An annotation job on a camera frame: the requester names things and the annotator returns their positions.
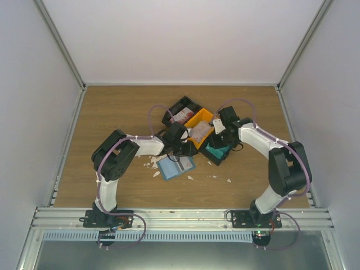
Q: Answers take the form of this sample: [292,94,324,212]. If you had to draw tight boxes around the teal leather card holder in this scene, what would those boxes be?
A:
[156,157,195,181]

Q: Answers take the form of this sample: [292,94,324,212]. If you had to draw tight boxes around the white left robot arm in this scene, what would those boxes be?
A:
[91,122,198,227]

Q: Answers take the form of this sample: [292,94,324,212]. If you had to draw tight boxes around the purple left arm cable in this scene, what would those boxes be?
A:
[95,105,175,250]

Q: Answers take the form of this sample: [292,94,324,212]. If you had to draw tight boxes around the black storage bin with holders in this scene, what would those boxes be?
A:
[199,132,231,166]

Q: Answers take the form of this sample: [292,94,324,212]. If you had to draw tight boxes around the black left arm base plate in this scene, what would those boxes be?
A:
[79,208,134,248]

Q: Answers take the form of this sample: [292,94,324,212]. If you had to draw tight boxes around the pink white card stack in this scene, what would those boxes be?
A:
[190,121,212,143]

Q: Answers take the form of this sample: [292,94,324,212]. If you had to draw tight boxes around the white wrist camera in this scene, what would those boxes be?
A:
[181,129,190,141]
[213,119,226,134]

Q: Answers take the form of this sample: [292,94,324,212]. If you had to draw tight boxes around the grey slotted cable duct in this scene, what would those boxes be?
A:
[43,230,253,243]

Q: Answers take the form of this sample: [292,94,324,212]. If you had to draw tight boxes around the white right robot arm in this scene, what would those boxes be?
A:
[211,106,312,228]

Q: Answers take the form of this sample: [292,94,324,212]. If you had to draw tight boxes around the red white card stack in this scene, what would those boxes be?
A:
[169,107,195,124]

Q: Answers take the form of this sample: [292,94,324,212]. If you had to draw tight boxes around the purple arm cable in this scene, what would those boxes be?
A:
[95,105,175,250]
[213,98,313,250]

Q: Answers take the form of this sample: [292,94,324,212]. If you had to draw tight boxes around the yellow storage bin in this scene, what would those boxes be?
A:
[182,109,214,150]

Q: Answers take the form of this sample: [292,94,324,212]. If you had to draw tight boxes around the pink white VIP card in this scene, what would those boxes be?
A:
[178,157,195,172]

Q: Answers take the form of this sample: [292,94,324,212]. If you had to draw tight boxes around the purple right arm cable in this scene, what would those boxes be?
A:
[213,98,313,250]

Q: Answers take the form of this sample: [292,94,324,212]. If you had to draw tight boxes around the teal card holder stack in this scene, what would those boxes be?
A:
[205,144,230,164]

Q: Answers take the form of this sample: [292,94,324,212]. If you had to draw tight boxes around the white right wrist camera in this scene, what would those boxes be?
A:
[213,119,226,134]

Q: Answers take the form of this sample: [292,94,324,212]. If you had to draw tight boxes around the aluminium mounting rail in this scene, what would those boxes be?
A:
[31,208,334,231]

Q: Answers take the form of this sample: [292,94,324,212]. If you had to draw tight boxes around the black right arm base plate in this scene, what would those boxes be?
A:
[225,209,282,248]

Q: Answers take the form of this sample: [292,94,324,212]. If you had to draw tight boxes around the black storage bin with cards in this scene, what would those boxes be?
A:
[161,96,203,127]

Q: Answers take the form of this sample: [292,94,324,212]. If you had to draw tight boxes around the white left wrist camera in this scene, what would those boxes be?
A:
[181,129,190,141]

